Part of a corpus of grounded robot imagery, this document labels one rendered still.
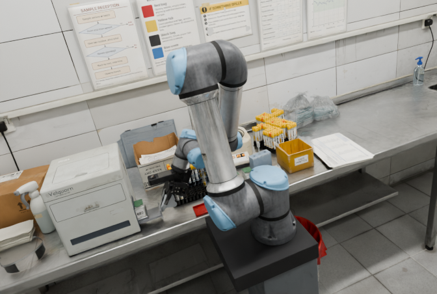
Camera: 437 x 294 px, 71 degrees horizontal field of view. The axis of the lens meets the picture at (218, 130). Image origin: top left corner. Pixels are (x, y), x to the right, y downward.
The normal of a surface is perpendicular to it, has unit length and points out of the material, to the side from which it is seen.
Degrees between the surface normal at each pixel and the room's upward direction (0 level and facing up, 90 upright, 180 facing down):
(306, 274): 90
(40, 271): 0
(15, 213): 92
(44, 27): 90
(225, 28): 89
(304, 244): 4
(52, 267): 0
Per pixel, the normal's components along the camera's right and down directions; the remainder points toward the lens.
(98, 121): 0.33, 0.32
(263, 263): -0.15, -0.88
